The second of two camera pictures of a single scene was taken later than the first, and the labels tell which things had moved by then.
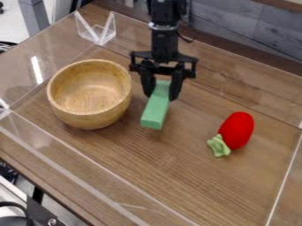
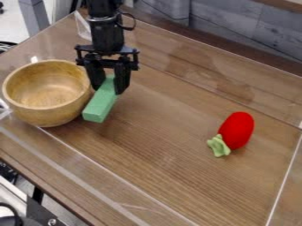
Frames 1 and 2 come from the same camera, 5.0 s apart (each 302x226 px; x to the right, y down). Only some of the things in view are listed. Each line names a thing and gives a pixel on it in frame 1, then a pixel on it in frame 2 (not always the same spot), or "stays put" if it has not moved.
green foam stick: (155, 116) → (102, 101)
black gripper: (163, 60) → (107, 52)
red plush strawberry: (235, 133) stays put
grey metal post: (35, 15) stays put
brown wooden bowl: (88, 93) → (47, 91)
